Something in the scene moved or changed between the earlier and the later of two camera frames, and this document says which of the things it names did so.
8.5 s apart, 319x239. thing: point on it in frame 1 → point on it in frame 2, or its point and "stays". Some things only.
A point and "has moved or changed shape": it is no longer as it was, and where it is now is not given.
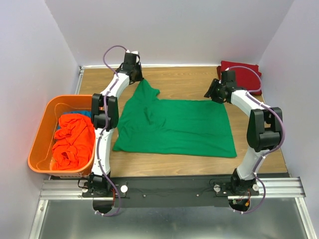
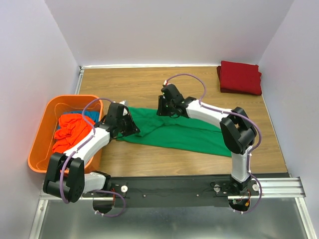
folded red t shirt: (247, 76) stays
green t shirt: (190, 128) has moved or changed shape
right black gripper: (211, 92) → (160, 111)
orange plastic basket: (40, 156) stays
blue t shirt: (86, 113) stays
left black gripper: (140, 77) → (133, 129)
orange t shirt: (75, 142) stays
